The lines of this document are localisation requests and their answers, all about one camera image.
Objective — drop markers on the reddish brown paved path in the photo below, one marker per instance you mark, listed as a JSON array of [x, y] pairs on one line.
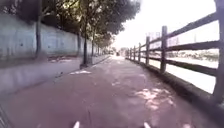
[[110, 90]]

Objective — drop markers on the row of trees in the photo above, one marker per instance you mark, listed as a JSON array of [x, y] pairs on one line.
[[86, 20]]

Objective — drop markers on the robot's own part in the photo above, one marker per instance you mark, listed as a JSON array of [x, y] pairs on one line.
[[146, 125], [76, 125]]

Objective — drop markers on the raised grey concrete kerb strip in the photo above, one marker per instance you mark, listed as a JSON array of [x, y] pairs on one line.
[[30, 75]]

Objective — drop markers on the pale water surface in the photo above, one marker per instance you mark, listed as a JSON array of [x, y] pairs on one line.
[[196, 75]]

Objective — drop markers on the dark wooden rail fence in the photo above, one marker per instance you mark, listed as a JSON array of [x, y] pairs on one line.
[[163, 50]]

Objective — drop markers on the long grey concrete wall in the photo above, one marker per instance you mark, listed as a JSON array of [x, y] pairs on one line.
[[20, 40]]

